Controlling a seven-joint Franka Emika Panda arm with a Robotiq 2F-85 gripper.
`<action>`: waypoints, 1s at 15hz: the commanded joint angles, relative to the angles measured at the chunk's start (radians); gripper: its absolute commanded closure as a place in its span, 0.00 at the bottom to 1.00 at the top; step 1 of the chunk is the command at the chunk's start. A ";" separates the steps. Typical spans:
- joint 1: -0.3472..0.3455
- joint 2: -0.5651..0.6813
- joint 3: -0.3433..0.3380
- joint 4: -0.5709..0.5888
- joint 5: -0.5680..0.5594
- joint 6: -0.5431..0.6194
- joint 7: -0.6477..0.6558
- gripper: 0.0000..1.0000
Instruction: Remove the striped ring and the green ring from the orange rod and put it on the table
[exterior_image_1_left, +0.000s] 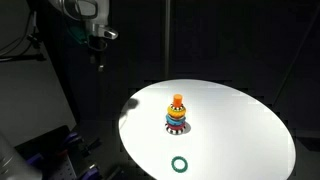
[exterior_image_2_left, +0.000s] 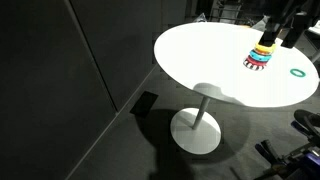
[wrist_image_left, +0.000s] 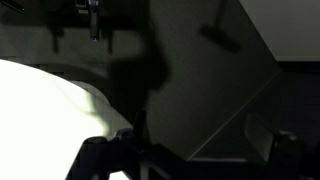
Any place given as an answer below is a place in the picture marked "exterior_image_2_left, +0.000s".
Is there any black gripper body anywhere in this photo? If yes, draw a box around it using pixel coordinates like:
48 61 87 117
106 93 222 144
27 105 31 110
258 22 280 47

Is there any blue toothed ring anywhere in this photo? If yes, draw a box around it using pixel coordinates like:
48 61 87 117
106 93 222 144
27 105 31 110
249 49 273 63

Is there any teal ring on table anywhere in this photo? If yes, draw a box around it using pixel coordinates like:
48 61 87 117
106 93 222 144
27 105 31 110
289 68 307 78

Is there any black floor plate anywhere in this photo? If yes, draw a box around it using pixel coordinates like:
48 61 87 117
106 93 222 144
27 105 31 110
130 91 158 117

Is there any white table pedestal base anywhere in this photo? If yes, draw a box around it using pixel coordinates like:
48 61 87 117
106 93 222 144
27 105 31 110
170 97 221 155

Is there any red toothed ring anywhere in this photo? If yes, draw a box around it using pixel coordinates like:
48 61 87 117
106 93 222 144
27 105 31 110
245 55 269 67

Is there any black white striped base ring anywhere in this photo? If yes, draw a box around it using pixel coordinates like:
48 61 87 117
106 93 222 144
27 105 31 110
242 59 266 72

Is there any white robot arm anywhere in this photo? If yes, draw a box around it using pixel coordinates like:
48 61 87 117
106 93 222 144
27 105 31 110
258 0 320 49

